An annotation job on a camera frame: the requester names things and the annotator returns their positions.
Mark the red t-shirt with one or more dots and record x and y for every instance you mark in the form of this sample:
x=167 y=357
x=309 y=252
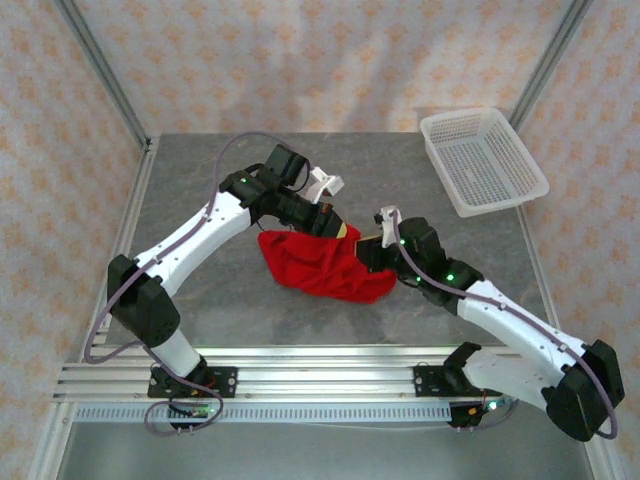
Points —
x=320 y=270

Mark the white plastic mesh basket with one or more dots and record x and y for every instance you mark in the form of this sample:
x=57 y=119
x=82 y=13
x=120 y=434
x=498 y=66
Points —
x=480 y=165

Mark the small controller circuit board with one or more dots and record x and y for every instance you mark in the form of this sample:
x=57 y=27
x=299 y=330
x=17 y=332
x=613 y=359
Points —
x=197 y=412
x=492 y=405

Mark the aluminium table edge rail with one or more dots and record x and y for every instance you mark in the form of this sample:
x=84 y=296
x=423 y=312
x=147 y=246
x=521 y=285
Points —
x=128 y=225
x=541 y=275

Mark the aluminium base rail beam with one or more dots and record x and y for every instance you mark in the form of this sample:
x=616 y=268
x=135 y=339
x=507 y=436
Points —
x=325 y=380

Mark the aluminium frame post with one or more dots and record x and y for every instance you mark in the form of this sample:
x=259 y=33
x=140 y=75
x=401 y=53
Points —
x=550 y=60
x=108 y=75

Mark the aluminium lower frame rail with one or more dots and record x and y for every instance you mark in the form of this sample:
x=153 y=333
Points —
x=607 y=462
x=47 y=450

